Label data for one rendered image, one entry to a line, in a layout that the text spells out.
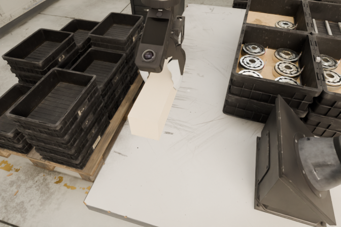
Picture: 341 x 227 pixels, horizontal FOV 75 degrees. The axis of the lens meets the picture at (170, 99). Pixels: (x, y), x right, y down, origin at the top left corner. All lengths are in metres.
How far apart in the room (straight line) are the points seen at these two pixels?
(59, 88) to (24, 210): 0.77
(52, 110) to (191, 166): 0.90
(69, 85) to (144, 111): 1.13
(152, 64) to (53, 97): 1.18
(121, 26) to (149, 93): 1.64
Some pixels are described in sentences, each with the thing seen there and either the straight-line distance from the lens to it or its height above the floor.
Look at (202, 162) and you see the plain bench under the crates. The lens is 0.84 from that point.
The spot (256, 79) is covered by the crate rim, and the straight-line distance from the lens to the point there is 0.83.
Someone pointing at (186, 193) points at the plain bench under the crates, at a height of 0.70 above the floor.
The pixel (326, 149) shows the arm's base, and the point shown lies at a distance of 0.73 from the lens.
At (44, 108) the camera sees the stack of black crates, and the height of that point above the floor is 0.49.
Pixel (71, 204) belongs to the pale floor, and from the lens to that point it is 1.63.
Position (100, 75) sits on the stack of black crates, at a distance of 1.74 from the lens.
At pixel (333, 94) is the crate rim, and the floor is 0.93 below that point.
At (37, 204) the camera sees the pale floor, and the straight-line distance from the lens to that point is 1.72.
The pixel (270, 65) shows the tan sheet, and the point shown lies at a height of 0.83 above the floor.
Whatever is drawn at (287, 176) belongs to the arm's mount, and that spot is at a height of 0.93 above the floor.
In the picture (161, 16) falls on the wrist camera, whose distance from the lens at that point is 0.42.
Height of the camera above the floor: 1.43
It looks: 46 degrees down
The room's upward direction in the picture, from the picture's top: straight up
